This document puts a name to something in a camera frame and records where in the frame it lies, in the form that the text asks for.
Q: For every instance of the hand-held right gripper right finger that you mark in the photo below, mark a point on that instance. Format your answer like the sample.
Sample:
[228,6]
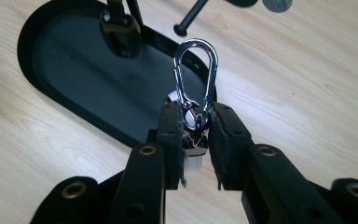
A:
[270,186]

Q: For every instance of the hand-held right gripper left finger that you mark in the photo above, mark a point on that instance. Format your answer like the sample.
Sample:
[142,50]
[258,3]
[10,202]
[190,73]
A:
[143,186]

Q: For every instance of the black key rack with tray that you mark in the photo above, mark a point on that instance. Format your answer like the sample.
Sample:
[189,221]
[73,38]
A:
[90,77]

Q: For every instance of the black car key fob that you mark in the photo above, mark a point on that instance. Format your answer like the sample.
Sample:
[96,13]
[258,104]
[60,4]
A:
[121,34]

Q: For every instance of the grey round disc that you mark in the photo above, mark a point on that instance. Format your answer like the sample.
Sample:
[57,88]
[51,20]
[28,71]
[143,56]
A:
[277,4]

